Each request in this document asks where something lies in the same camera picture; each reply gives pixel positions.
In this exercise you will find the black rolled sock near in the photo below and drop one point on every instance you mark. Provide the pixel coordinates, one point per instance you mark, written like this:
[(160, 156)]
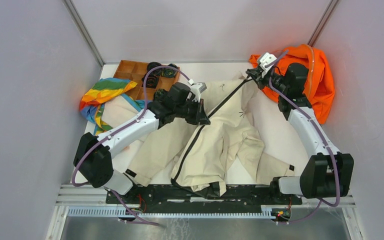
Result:
[(159, 93)]

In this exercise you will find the aluminium frame rail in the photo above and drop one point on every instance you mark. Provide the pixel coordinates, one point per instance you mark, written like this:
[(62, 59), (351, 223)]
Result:
[(86, 201)]

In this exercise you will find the orange jacket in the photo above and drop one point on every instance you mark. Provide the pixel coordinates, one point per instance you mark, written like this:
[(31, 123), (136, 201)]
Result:
[(307, 81)]

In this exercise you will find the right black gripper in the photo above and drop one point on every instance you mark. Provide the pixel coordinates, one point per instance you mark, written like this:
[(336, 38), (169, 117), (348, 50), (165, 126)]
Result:
[(261, 77)]

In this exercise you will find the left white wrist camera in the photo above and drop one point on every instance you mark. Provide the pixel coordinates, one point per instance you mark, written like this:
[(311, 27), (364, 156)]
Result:
[(196, 89)]

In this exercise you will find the rainbow striped garment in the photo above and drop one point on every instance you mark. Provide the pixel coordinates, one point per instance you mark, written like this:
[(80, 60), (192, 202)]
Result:
[(92, 103)]

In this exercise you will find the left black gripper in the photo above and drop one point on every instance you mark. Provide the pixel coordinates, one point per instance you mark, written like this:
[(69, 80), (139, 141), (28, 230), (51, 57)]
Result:
[(200, 113)]

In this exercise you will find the black rolled sock middle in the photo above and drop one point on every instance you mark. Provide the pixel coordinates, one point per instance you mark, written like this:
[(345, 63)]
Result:
[(151, 81)]

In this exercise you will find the black rolled sock far right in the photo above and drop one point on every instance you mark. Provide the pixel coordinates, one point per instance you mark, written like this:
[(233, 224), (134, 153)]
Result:
[(170, 71)]

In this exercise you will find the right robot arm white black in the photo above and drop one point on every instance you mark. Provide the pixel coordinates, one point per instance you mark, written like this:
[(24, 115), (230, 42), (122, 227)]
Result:
[(328, 172)]

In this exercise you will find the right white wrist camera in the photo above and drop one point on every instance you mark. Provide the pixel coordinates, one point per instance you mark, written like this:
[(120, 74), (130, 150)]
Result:
[(265, 62)]

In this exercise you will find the beige zip jacket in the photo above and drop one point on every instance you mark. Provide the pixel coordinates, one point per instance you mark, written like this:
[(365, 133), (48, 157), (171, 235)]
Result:
[(202, 156)]

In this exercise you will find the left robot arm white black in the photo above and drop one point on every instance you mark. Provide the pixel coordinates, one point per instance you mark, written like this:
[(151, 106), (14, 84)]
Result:
[(94, 154)]

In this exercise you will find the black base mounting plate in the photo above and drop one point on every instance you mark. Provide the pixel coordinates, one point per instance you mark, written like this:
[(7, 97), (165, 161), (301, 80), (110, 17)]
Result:
[(238, 199)]

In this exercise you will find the brown wooden compartment tray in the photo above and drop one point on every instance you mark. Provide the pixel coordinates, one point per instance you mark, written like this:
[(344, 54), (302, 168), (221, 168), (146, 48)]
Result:
[(135, 70)]

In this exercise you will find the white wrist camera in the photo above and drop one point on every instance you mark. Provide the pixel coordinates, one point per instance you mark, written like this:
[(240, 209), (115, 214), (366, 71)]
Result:
[(196, 89), (265, 62)]

